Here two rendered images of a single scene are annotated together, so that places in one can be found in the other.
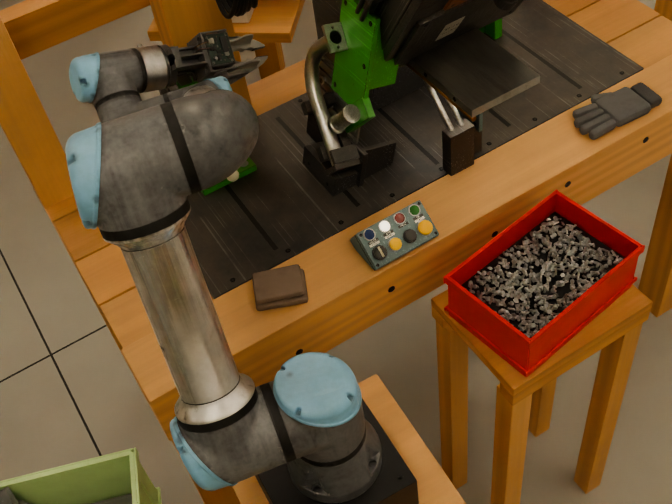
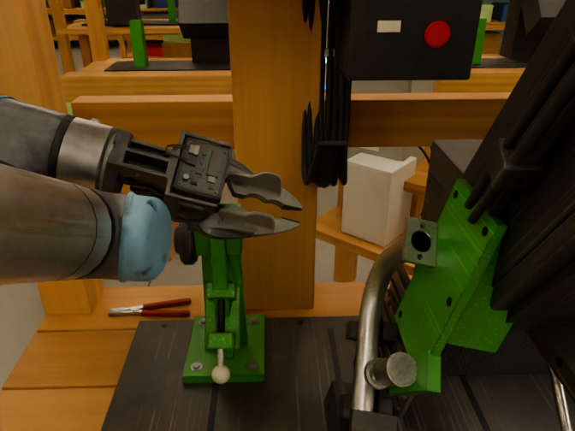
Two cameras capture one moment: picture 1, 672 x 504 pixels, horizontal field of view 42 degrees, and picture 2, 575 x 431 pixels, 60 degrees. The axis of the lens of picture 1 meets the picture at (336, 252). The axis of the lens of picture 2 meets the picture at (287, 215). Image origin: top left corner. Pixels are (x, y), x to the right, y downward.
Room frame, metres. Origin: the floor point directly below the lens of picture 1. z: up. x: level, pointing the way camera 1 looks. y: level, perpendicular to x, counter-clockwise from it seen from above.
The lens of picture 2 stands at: (0.88, -0.11, 1.50)
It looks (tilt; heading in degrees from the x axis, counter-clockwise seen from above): 27 degrees down; 22
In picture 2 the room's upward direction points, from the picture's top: straight up
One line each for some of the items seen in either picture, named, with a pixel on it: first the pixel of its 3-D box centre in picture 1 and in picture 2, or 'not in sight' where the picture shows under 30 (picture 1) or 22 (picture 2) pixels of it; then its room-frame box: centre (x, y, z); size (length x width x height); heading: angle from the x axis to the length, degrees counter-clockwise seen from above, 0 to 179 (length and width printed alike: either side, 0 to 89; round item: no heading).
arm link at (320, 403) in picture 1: (316, 405); not in sight; (0.66, 0.07, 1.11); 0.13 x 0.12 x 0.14; 103
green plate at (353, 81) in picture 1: (368, 48); (468, 279); (1.39, -0.13, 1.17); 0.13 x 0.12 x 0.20; 114
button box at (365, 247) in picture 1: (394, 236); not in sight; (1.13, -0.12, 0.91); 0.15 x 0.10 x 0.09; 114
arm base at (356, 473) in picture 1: (331, 443); not in sight; (0.66, 0.06, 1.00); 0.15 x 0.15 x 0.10
